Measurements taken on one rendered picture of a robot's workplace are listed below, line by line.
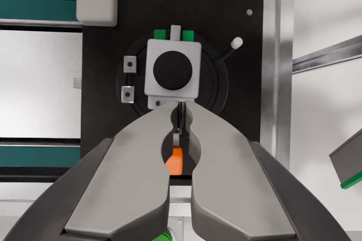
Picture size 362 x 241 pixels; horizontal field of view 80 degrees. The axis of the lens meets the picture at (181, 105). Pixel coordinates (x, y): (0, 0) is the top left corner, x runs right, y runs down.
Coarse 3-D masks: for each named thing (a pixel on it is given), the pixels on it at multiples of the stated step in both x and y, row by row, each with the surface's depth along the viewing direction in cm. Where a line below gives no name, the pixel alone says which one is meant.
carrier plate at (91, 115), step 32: (128, 0) 29; (160, 0) 29; (192, 0) 29; (224, 0) 29; (256, 0) 29; (96, 32) 28; (128, 32) 29; (224, 32) 29; (256, 32) 29; (96, 64) 28; (256, 64) 29; (96, 96) 28; (256, 96) 29; (96, 128) 29; (256, 128) 29; (192, 160) 29
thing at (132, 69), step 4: (124, 56) 25; (128, 56) 25; (132, 56) 25; (136, 56) 25; (124, 60) 25; (128, 60) 25; (132, 60) 25; (136, 60) 25; (124, 64) 25; (128, 64) 25; (132, 64) 25; (136, 64) 25; (124, 68) 25; (128, 68) 25; (132, 68) 25; (136, 68) 25; (124, 72) 25; (128, 72) 25; (132, 72) 25; (136, 72) 25
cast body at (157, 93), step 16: (176, 32) 21; (160, 48) 17; (176, 48) 17; (192, 48) 17; (160, 64) 16; (176, 64) 16; (192, 64) 17; (160, 80) 16; (176, 80) 16; (192, 80) 17; (160, 96) 18; (176, 96) 18; (192, 96) 17
